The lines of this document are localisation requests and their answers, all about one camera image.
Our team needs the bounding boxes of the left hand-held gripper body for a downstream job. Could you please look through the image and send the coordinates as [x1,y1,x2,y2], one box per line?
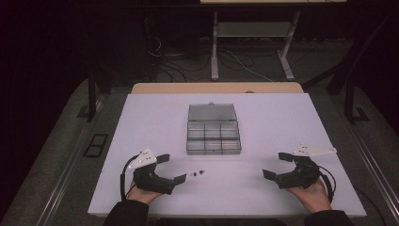
[127,148,176,196]

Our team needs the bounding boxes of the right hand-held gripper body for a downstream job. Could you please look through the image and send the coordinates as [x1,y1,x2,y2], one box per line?
[275,143,338,190]

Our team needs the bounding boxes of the person's left hand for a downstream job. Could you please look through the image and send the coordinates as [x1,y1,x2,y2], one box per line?
[125,180,164,205]

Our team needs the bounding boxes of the person's right hand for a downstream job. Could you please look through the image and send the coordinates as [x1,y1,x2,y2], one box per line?
[286,178,333,215]

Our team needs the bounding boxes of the white table board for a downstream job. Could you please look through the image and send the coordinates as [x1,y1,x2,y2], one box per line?
[87,92,368,219]

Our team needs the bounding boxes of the clear plastic compartment box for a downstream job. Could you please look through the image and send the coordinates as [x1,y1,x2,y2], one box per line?
[185,102,243,156]

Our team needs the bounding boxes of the black metal stand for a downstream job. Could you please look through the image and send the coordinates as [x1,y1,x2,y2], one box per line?
[343,74,371,125]
[76,70,99,124]

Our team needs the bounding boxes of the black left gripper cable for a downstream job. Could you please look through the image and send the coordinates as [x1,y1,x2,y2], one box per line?
[120,154,139,202]

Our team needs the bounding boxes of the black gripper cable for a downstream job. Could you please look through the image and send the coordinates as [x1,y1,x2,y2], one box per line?
[120,154,139,202]
[317,165,337,203]

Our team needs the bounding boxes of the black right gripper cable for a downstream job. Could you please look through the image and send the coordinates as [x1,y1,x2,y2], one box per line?
[317,165,337,203]

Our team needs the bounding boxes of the black floor cables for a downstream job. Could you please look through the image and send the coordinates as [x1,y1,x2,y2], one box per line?
[144,18,212,83]

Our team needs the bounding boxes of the white floor cable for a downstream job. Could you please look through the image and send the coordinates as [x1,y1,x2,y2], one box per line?
[225,50,273,83]

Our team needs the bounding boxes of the white metal desk frame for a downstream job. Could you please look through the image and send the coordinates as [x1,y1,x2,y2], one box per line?
[210,8,303,83]

